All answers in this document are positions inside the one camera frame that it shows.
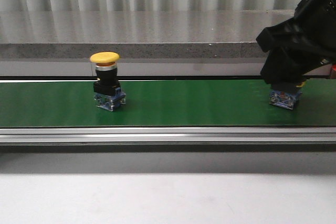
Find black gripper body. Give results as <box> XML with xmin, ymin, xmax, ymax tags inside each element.
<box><xmin>256</xmin><ymin>0</ymin><xmax>335</xmax><ymax>84</ymax></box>

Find yellow push button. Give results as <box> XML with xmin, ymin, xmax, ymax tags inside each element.
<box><xmin>90</xmin><ymin>51</ymin><xmax>126</xmax><ymax>111</ymax></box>

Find grey stone counter ledge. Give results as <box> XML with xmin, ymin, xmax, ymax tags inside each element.
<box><xmin>0</xmin><ymin>9</ymin><xmax>336</xmax><ymax>78</ymax></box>

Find green conveyor belt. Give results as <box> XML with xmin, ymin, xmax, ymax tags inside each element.
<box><xmin>1</xmin><ymin>79</ymin><xmax>335</xmax><ymax>127</ymax></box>

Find aluminium conveyor frame rail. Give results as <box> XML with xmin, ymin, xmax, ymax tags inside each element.
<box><xmin>1</xmin><ymin>126</ymin><xmax>335</xmax><ymax>146</ymax></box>

